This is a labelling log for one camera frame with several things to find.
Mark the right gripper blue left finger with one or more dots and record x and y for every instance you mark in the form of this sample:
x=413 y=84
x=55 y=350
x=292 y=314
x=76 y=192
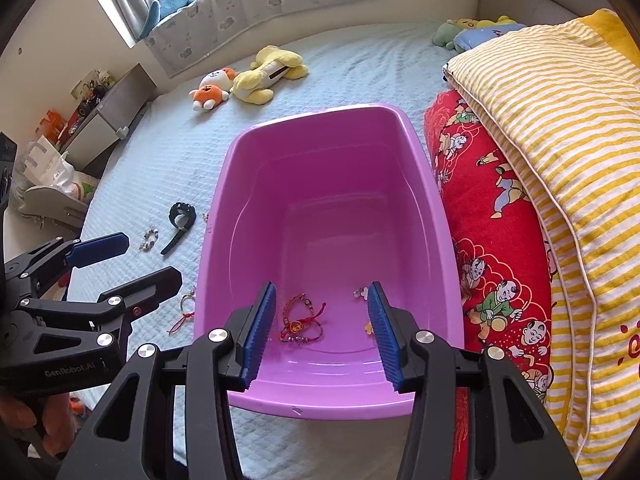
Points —
x=255 y=333

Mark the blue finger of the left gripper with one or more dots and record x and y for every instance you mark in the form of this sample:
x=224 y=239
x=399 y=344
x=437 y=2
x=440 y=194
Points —
x=126 y=303
x=87 y=253

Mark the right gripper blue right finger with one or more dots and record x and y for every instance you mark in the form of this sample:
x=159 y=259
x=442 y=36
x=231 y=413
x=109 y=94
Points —
x=389 y=344

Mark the small gold flower charm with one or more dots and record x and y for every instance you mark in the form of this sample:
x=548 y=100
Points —
x=362 y=293

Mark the black wrist watch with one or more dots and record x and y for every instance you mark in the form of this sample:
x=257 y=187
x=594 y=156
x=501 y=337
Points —
x=182 y=217

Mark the person left hand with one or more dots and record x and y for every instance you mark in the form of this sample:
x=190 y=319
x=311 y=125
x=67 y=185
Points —
x=54 y=428

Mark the grey chair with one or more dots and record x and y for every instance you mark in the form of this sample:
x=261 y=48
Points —
x=50 y=203

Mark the white quilted bed cover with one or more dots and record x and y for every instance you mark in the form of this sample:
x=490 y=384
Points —
x=175 y=155

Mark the white paper bag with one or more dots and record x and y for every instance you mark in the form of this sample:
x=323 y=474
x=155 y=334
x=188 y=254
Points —
x=45 y=166

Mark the grey bedside cabinet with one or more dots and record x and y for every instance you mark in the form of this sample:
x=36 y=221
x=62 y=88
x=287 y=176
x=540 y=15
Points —
x=109 y=121

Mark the red patterned quilt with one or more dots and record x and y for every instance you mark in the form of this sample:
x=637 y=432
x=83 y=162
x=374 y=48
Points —
x=502 y=263

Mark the purple plastic bin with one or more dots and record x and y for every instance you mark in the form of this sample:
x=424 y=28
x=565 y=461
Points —
x=322 y=204

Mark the orange white plush toy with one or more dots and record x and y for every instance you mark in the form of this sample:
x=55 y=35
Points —
x=214 y=89

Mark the blue plush toy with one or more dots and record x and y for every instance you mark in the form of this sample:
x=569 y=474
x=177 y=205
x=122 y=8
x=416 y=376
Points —
x=158 y=11

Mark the grey patterned window cloth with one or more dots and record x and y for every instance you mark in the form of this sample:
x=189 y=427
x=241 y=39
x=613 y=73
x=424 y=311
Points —
x=205 y=26

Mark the yellow striped blanket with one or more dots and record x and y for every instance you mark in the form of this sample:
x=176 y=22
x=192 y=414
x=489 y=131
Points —
x=562 y=103

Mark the green yellow plush toy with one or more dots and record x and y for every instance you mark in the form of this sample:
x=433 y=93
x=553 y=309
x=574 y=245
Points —
x=444 y=35

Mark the blue small pillow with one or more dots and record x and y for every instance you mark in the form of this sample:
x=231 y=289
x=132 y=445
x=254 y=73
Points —
x=471 y=38

